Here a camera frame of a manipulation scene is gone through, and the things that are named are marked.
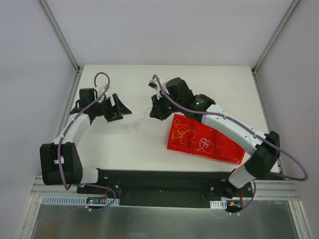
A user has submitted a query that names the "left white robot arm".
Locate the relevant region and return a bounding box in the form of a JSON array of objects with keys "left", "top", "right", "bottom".
[{"left": 39, "top": 88, "right": 132, "bottom": 194}]

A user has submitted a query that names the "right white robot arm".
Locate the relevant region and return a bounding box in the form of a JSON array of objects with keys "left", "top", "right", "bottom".
[{"left": 149, "top": 75, "right": 280, "bottom": 199}]

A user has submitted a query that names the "red three-compartment bin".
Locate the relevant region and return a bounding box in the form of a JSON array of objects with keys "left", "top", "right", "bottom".
[{"left": 167, "top": 114, "right": 245, "bottom": 165}]

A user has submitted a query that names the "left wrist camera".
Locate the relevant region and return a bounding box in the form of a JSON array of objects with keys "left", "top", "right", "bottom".
[{"left": 97, "top": 84, "right": 109, "bottom": 96}]

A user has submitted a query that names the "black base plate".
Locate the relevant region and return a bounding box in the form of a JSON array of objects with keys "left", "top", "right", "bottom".
[{"left": 76, "top": 168, "right": 286, "bottom": 207}]

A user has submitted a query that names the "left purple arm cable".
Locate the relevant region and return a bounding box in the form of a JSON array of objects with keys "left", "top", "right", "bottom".
[{"left": 57, "top": 72, "right": 112, "bottom": 191}]

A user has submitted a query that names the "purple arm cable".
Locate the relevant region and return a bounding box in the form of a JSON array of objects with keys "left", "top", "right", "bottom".
[
  {"left": 57, "top": 72, "right": 112, "bottom": 191},
  {"left": 152, "top": 74, "right": 309, "bottom": 181}
]

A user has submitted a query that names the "left white cable duct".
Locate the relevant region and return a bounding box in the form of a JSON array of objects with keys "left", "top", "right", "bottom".
[{"left": 42, "top": 196, "right": 120, "bottom": 207}]

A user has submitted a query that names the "white cable duct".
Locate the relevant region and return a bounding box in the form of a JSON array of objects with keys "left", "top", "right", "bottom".
[
  {"left": 42, "top": 196, "right": 120, "bottom": 207},
  {"left": 209, "top": 200, "right": 227, "bottom": 210}
]

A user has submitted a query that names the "left aluminium frame post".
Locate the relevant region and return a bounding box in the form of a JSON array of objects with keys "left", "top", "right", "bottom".
[{"left": 37, "top": 0, "right": 82, "bottom": 73}]

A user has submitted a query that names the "right white cable duct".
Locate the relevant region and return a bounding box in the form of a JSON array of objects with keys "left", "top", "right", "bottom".
[{"left": 209, "top": 200, "right": 227, "bottom": 210}]

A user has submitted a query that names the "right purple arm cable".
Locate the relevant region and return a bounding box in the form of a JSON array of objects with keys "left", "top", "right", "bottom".
[{"left": 152, "top": 74, "right": 309, "bottom": 181}]

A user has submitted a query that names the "aluminium rail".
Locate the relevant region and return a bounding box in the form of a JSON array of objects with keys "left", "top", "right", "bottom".
[{"left": 32, "top": 175, "right": 301, "bottom": 200}]

